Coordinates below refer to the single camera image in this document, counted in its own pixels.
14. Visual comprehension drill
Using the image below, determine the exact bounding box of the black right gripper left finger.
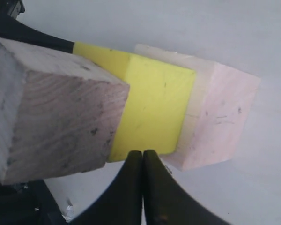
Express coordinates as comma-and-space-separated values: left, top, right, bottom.
71, 150, 142, 225

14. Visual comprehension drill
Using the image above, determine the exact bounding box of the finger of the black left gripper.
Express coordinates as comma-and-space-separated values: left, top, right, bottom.
0, 14, 74, 53

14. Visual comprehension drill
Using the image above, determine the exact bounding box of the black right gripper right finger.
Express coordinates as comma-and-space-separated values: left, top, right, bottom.
143, 150, 229, 225

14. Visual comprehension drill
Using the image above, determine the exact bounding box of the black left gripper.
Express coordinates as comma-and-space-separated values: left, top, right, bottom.
0, 180, 67, 225

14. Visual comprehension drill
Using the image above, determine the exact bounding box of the yellow cube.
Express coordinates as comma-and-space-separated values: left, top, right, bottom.
73, 42, 196, 162

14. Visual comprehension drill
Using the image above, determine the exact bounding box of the striped plywood cube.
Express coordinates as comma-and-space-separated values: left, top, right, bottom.
0, 38, 130, 185

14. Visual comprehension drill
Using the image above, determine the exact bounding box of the large pale wooden cube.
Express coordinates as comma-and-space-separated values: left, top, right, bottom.
134, 44, 260, 171

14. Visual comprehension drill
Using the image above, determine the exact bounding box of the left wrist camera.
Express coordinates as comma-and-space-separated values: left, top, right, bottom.
7, 0, 25, 19

